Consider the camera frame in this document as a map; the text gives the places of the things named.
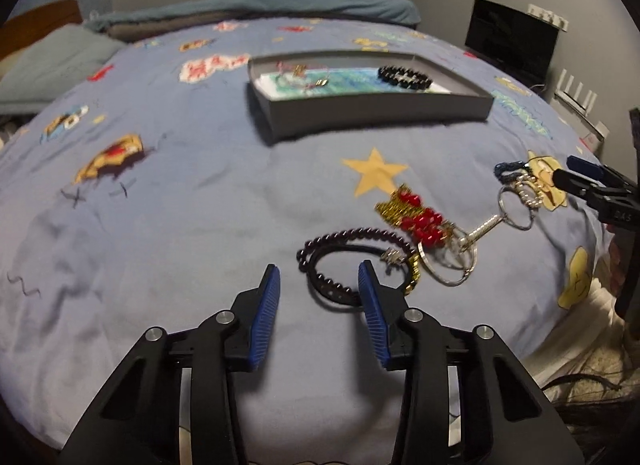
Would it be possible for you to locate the silver wire bangle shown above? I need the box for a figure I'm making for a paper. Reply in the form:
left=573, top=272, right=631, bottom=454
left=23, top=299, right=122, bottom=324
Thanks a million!
left=419, top=186, right=535, bottom=287

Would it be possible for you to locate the teal duvet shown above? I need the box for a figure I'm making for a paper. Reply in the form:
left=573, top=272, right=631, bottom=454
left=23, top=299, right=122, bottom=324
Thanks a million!
left=85, top=0, right=421, bottom=38

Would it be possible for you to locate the grey shallow box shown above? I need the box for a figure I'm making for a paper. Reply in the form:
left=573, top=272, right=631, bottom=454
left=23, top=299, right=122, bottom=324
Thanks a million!
left=247, top=50, right=495, bottom=142

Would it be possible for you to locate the small dark bead bracelet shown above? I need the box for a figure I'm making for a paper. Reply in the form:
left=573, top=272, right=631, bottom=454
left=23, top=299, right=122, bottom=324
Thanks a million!
left=297, top=228, right=417, bottom=308

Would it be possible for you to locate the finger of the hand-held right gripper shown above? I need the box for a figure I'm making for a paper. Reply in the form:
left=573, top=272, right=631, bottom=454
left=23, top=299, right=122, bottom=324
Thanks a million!
left=566, top=155, right=633, bottom=192
left=552, top=169, right=608, bottom=210

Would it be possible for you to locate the large black bead bracelet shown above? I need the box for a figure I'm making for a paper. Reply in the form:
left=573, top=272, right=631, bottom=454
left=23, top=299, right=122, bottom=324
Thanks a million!
left=377, top=65, right=432, bottom=90

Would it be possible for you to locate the white router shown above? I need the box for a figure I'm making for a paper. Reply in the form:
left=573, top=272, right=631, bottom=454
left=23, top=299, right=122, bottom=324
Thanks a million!
left=552, top=69, right=599, bottom=119

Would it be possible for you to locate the black cable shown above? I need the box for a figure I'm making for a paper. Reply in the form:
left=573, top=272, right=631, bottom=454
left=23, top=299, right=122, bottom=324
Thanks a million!
left=542, top=371, right=626, bottom=396

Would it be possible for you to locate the white wall hook rack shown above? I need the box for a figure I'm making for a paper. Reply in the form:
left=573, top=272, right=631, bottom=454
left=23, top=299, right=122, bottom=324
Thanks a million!
left=527, top=4, right=571, bottom=32

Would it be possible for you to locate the red bead gold ornament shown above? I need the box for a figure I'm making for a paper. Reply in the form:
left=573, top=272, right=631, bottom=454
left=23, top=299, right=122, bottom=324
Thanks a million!
left=376, top=185, right=457, bottom=249

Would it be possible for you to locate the wooden headboard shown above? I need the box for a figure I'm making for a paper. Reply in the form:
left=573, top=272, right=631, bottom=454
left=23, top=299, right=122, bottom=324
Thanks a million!
left=0, top=0, right=83, bottom=63

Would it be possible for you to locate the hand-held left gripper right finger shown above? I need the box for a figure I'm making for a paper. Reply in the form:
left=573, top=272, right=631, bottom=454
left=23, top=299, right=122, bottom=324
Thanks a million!
left=358, top=260, right=586, bottom=465

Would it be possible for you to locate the black flat screen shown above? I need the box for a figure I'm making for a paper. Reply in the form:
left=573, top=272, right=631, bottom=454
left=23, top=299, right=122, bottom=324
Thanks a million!
left=465, top=0, right=560, bottom=86

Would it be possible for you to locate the pink and gold bracelet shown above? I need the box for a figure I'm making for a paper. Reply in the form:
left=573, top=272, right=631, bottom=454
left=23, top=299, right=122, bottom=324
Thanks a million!
left=276, top=62, right=331, bottom=92

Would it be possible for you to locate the silver bead bracelet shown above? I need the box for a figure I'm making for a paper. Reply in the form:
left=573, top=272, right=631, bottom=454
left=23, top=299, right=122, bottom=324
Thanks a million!
left=514, top=172, right=547, bottom=209

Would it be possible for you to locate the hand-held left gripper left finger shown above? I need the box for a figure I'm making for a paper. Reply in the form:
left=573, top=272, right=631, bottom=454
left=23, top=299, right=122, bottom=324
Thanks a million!
left=57, top=265, right=281, bottom=465

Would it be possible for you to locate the black cord charm bracelet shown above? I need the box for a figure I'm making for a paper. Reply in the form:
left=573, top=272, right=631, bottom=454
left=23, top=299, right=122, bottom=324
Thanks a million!
left=311, top=244, right=422, bottom=297

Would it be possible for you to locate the grey-green pillow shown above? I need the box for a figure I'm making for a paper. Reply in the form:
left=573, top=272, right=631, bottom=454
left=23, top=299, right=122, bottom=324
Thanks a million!
left=0, top=25, right=127, bottom=116

